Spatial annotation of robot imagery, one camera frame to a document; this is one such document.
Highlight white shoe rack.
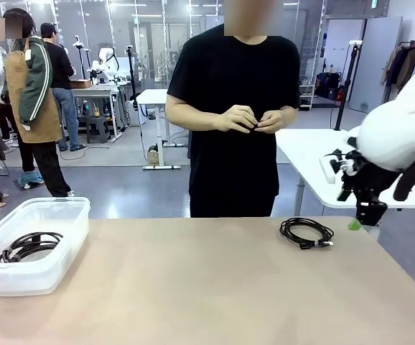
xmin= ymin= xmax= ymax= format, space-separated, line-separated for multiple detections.
xmin=299 ymin=83 xmax=316 ymax=111

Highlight clothes rack with coats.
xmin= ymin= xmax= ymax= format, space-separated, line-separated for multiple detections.
xmin=379 ymin=40 xmax=415 ymax=104

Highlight white standing desk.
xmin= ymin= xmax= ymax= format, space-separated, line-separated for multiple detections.
xmin=135 ymin=88 xmax=182 ymax=170

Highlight translucent plastic storage container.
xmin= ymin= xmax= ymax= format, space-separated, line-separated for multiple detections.
xmin=0 ymin=196 xmax=91 ymax=298

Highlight person in black t-shirt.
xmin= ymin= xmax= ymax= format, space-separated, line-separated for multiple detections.
xmin=166 ymin=0 xmax=301 ymax=219

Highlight black camera tripod pole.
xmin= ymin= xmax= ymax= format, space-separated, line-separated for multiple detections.
xmin=334 ymin=40 xmax=363 ymax=132

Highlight white rectangular block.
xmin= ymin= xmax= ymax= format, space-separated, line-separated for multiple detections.
xmin=320 ymin=154 xmax=338 ymax=185

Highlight woman in green jacket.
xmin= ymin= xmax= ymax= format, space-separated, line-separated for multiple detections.
xmin=1 ymin=7 xmax=74 ymax=198

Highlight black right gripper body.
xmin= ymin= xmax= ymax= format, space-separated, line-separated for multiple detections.
xmin=340 ymin=149 xmax=403 ymax=204

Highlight brown cardboard box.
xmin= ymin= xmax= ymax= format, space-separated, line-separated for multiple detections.
xmin=69 ymin=78 xmax=94 ymax=90

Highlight person's right forearm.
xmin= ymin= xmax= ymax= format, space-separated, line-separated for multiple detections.
xmin=166 ymin=93 xmax=223 ymax=132

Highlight black bundled USB cable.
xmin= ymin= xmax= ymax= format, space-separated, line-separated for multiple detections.
xmin=279 ymin=216 xmax=336 ymax=252

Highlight black bags on floor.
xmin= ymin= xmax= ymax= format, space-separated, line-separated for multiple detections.
xmin=316 ymin=71 xmax=342 ymax=101

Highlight person's right hand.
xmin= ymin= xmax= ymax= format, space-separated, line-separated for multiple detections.
xmin=213 ymin=104 xmax=258 ymax=134

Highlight metal workbench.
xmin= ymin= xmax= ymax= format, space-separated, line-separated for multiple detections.
xmin=70 ymin=84 xmax=123 ymax=143

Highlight gray stool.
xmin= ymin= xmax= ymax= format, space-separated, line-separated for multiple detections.
xmin=85 ymin=115 xmax=110 ymax=144

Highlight person's left hand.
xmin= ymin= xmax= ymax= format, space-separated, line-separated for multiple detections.
xmin=257 ymin=106 xmax=299 ymax=134

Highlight black power cable with plug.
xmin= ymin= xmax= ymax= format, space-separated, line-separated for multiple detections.
xmin=0 ymin=231 xmax=64 ymax=265

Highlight large white table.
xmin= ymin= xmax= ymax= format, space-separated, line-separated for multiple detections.
xmin=274 ymin=127 xmax=415 ymax=236

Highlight gray partition panel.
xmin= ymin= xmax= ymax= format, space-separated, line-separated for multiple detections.
xmin=348 ymin=16 xmax=403 ymax=116

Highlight person's left forearm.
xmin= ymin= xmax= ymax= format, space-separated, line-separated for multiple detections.
xmin=284 ymin=103 xmax=301 ymax=127

